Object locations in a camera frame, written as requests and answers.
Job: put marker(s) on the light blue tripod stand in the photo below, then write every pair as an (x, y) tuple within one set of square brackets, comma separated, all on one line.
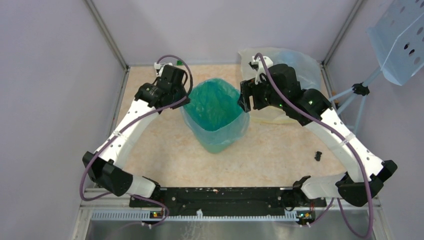
[(357, 90)]

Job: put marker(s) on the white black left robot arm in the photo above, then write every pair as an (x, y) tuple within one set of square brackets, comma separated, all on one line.
[(105, 166)]

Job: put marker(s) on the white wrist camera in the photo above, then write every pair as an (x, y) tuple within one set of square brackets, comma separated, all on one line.
[(159, 67), (258, 65)]

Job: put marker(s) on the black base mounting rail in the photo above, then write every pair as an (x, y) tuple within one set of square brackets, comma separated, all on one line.
[(234, 201)]

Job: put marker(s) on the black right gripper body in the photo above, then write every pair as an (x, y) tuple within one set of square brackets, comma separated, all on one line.
[(262, 96)]

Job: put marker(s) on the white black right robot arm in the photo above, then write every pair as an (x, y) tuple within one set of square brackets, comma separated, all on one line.
[(365, 173)]

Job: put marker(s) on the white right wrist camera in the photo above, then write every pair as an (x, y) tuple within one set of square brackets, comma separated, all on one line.
[(258, 65)]

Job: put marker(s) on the blue plastic trash bag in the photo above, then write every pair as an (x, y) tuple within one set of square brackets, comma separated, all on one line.
[(213, 107)]

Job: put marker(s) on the green plastic trash bin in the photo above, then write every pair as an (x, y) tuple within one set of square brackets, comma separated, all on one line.
[(213, 142)]

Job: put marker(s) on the white cable duct strip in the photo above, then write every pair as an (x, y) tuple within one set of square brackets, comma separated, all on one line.
[(147, 216)]

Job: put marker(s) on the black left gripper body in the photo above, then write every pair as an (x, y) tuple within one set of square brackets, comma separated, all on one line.
[(179, 93)]

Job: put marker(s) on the perforated light blue panel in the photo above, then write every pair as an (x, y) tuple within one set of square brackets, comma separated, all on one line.
[(398, 40)]

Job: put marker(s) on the small black plastic part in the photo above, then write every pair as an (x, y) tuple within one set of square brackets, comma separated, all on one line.
[(318, 155)]

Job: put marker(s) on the clear yellow-edged plastic bag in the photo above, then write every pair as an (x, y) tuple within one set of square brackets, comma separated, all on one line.
[(295, 104)]

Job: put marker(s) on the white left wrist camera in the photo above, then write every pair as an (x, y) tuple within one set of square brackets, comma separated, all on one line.
[(159, 67)]

